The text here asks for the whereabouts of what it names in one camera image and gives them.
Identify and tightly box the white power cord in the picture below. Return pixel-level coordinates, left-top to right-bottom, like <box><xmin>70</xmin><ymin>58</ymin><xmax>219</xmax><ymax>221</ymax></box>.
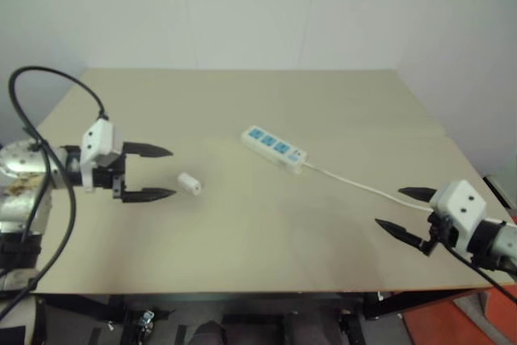
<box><xmin>302</xmin><ymin>162</ymin><xmax>434</xmax><ymax>212</ymax></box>

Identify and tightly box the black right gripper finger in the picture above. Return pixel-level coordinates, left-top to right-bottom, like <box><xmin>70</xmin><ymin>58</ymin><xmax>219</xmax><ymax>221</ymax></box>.
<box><xmin>374</xmin><ymin>218</ymin><xmax>427</xmax><ymax>250</ymax></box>
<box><xmin>397</xmin><ymin>186</ymin><xmax>438</xmax><ymax>203</ymax></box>

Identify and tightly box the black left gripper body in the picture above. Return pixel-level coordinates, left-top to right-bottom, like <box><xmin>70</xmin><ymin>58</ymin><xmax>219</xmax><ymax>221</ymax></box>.
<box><xmin>92</xmin><ymin>151</ymin><xmax>127</xmax><ymax>201</ymax></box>

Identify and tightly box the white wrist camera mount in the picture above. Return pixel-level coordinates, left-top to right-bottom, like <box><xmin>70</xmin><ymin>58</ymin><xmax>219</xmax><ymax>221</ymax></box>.
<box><xmin>428</xmin><ymin>179</ymin><xmax>488</xmax><ymax>262</ymax></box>
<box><xmin>78</xmin><ymin>118</ymin><xmax>123</xmax><ymax>193</ymax></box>

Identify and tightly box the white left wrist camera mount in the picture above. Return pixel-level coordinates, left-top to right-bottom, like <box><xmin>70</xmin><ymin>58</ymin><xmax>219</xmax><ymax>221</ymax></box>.
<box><xmin>78</xmin><ymin>118</ymin><xmax>123</xmax><ymax>193</ymax></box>

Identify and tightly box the black table frame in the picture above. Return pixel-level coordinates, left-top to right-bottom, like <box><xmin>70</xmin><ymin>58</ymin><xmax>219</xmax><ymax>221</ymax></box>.
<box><xmin>38</xmin><ymin>287</ymin><xmax>494</xmax><ymax>322</ymax></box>

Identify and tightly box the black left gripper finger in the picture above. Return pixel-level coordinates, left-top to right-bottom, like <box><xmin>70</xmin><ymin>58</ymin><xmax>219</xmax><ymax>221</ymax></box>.
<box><xmin>121</xmin><ymin>141</ymin><xmax>174</xmax><ymax>160</ymax></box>
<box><xmin>121</xmin><ymin>187</ymin><xmax>178</xmax><ymax>204</ymax></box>

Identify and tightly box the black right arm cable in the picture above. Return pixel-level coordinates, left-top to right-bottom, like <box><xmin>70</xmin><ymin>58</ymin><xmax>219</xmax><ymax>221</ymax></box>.
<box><xmin>443</xmin><ymin>238</ymin><xmax>517</xmax><ymax>302</ymax></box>

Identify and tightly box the dark rounded shape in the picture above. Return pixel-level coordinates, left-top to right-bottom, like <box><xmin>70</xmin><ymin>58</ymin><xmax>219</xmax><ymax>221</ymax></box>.
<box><xmin>188</xmin><ymin>319</ymin><xmax>228</xmax><ymax>345</ymax></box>

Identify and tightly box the white power strip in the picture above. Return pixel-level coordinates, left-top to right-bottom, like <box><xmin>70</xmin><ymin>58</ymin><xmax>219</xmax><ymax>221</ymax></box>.
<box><xmin>240</xmin><ymin>125</ymin><xmax>309</xmax><ymax>177</ymax></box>

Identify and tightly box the white plug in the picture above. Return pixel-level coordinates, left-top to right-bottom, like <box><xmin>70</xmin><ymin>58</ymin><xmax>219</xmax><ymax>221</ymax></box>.
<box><xmin>177</xmin><ymin>172</ymin><xmax>202</xmax><ymax>198</ymax></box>

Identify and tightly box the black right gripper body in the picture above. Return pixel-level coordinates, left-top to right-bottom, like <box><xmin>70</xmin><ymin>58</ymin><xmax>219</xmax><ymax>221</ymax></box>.
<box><xmin>419</xmin><ymin>209</ymin><xmax>458</xmax><ymax>257</ymax></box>

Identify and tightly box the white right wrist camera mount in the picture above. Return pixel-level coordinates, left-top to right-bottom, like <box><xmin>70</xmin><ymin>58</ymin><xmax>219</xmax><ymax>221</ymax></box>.
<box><xmin>428</xmin><ymin>179</ymin><xmax>488</xmax><ymax>262</ymax></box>

